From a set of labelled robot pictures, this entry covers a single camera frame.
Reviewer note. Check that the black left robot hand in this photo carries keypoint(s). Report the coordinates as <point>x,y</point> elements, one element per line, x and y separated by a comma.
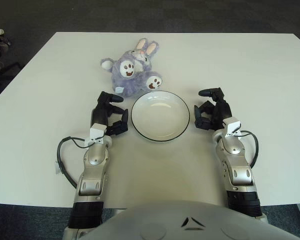
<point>100,112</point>

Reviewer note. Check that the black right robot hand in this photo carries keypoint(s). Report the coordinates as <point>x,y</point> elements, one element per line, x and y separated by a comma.
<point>222,110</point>

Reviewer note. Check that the purple plush bunny doll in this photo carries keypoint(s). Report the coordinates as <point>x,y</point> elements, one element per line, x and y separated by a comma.
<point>135,77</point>

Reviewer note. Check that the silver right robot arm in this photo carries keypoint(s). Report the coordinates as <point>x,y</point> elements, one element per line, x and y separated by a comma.
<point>236,172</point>

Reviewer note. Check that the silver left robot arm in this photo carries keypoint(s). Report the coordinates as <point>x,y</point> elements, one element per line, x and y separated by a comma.
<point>95,160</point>

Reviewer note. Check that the white plate with black rim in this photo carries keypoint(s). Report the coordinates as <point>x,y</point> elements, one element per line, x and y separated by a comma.
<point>160,117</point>

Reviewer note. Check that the white right wrist connector box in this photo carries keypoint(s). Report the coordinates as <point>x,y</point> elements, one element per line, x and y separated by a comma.
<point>231,126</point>

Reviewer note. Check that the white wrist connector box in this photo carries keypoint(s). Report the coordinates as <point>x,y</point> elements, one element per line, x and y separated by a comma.
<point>231,126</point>
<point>97,131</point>

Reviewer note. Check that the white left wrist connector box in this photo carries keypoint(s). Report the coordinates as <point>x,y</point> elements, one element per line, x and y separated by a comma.
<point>97,131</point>

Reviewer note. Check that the grey robot torso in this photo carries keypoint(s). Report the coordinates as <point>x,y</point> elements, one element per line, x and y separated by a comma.
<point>165,222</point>

